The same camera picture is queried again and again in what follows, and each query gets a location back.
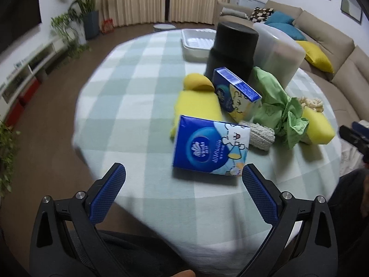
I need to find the tall potted plant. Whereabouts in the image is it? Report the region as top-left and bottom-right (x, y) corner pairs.
(68, 0), (100, 40)

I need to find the black cylindrical container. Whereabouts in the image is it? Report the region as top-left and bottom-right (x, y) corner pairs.
(205, 21), (259, 82)

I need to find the teal cushion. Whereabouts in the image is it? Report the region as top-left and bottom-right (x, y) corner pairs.
(265, 11), (295, 25)
(269, 23), (307, 41)

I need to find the green checkered tablecloth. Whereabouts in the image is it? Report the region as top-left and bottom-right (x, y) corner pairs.
(72, 28), (343, 276)

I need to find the translucent plastic jar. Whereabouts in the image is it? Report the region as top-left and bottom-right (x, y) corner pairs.
(253, 23), (306, 89)

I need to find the black wall television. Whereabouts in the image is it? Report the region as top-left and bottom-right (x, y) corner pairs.
(1, 0), (42, 53)

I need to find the red box on floor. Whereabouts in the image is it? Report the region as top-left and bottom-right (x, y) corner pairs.
(101, 19), (114, 34)

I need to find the white plastic tray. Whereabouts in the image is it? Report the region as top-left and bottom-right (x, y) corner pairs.
(181, 29), (216, 62)

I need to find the yellow rectangular sponge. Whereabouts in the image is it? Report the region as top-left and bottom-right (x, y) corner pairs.
(301, 107), (335, 145)

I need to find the yellow egg-shaped sponge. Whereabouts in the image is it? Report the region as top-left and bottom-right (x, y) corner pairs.
(183, 72), (214, 92)

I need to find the white TV console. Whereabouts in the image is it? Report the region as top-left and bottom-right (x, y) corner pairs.
(1, 36), (67, 122)

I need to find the trailing ivy plant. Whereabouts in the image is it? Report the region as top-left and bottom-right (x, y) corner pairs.
(51, 9), (89, 59)

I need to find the grey folded blanket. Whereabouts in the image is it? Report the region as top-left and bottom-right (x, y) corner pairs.
(220, 7), (248, 19)

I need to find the blue tissue pack front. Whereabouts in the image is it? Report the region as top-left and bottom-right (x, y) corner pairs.
(173, 115), (250, 176)

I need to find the yellow sponge cloth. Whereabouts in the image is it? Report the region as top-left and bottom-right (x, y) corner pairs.
(170, 90), (223, 139)

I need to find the white cabinet behind sofa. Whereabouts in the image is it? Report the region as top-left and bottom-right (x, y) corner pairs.
(229, 0), (265, 9)

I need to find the yellow cushion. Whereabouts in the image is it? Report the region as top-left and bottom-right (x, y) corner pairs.
(296, 41), (334, 74)

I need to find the teal cushion rear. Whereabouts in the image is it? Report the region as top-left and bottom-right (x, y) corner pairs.
(265, 11), (295, 25)

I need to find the cream chenille duster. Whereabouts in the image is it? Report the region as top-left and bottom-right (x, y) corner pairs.
(298, 97), (324, 113)

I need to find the beige leather sofa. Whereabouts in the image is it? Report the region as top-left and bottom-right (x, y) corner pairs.
(216, 0), (369, 128)

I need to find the black white patterned cushion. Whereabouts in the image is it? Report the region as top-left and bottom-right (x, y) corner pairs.
(249, 7), (274, 23)

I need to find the green microfiber cloth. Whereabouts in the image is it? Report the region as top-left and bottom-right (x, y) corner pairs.
(250, 66), (309, 149)

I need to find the teal cushion front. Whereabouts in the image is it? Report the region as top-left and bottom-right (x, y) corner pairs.
(269, 23), (307, 41)

